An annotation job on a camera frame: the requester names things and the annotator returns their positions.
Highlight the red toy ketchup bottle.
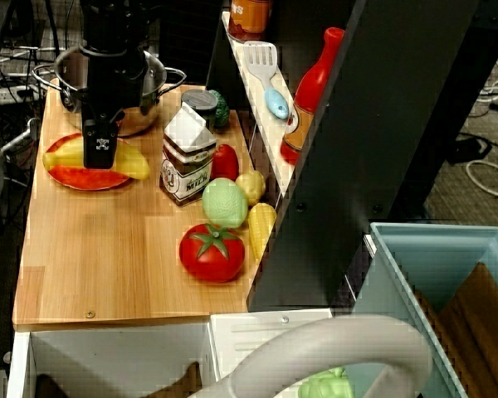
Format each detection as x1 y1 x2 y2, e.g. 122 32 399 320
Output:
280 27 345 166

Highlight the white toy sink basin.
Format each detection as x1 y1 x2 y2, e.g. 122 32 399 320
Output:
6 308 345 398

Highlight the red toy pepper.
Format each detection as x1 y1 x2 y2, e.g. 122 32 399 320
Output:
210 143 240 182

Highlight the yellow toy banana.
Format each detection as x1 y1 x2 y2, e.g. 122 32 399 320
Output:
42 136 151 181

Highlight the light green toy vegetable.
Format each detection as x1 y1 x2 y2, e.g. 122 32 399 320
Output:
297 366 354 398

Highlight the orange toy can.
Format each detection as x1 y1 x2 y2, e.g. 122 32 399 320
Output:
227 0 274 42

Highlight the white power strip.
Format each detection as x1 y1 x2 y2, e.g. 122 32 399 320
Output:
0 85 35 104

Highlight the toy milk carton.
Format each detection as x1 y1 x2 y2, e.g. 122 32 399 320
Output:
159 102 217 208

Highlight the dark green toy vegetable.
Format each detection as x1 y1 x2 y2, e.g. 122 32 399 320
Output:
209 90 231 129

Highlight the green toy melon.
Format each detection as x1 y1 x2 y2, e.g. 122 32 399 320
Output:
201 177 249 231

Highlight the red toy tomato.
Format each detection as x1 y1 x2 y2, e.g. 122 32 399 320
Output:
178 223 247 284

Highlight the silver metal pot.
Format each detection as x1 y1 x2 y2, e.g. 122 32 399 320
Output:
32 45 188 138

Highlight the grey curved handle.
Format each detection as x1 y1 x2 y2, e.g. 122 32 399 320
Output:
198 314 433 398

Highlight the light blue bin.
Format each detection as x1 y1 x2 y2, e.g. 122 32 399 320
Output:
348 222 498 398

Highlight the white shelf board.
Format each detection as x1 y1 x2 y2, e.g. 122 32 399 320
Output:
221 11 300 198

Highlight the grey lidded jar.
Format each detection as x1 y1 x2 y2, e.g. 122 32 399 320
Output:
180 89 219 133

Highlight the metal clamp handle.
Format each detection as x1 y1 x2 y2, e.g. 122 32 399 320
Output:
2 118 41 153

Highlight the yellow toy corn cob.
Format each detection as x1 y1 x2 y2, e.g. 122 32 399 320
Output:
247 202 277 262

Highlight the white cable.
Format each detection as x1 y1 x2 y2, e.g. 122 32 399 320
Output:
466 159 498 201

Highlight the yellow toy potato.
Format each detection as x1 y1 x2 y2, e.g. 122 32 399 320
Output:
235 169 267 207

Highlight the red plate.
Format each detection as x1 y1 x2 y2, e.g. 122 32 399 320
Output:
45 133 134 192

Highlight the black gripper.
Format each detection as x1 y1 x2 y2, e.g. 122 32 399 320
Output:
78 43 147 170

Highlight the grey spatula blue handle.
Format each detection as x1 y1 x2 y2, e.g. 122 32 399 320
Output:
242 41 290 121

